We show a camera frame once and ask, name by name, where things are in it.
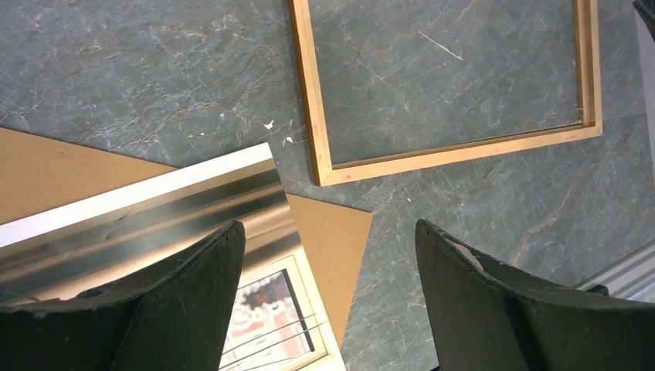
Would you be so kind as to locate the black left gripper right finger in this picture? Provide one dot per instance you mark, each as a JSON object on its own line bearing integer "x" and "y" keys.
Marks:
{"x": 488, "y": 315}

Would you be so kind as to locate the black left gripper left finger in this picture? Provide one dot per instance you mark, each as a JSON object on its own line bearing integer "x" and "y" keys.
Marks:
{"x": 171, "y": 315}

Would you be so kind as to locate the clear acrylic sheet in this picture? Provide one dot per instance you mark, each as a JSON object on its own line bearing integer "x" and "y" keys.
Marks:
{"x": 401, "y": 76}

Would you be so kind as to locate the wooden picture frame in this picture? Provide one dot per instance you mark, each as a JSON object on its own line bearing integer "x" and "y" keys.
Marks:
{"x": 326, "y": 173}

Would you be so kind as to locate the glossy printed photo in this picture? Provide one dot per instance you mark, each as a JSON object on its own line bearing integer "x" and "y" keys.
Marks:
{"x": 278, "y": 319}

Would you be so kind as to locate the brown cardboard backing board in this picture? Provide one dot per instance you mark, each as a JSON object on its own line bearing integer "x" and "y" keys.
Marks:
{"x": 39, "y": 174}

